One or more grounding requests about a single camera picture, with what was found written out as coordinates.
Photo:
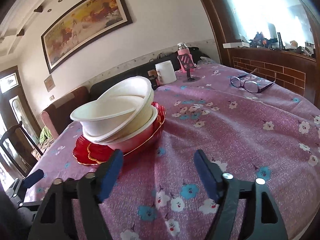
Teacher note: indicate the white plastic jar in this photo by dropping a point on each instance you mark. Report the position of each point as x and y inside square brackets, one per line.
[166, 73]

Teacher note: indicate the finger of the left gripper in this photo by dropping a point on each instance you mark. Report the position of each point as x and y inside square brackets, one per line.
[32, 179]

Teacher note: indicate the white foam deep plate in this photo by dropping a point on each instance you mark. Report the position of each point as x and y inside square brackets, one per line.
[135, 139]

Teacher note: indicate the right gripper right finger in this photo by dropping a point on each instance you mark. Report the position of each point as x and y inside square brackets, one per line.
[262, 218]

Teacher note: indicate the brown armchair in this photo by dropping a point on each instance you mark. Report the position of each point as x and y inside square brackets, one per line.
[56, 117]

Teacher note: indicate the dark wooden chair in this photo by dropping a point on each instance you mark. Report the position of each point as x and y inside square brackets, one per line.
[23, 145]

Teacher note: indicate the framed horse painting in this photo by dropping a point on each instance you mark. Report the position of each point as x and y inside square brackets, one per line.
[81, 25]

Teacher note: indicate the small white foam bowl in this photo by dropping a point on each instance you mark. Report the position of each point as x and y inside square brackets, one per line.
[103, 116]

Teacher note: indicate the black phone stand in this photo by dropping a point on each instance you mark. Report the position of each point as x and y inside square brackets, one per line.
[187, 65]

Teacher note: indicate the brick pattern wooden counter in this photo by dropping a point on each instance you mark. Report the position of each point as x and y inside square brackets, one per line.
[298, 73]

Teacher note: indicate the dark jar with red label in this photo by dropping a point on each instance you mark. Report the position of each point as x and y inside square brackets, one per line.
[153, 79]

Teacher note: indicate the pink sleeved thermos bottle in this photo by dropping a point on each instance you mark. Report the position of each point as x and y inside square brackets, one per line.
[183, 49]

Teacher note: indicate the cream plastic bowl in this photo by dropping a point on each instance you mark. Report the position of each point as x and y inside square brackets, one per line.
[135, 95]

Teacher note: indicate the red scalloped glass plate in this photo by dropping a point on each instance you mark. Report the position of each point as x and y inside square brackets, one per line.
[86, 153]

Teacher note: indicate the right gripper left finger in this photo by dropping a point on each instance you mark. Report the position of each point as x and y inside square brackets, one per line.
[55, 216]

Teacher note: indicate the purple frame eyeglasses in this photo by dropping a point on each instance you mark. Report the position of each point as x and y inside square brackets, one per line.
[249, 85]

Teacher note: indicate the purple floral tablecloth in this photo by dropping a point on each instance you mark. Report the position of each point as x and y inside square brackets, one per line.
[273, 135]

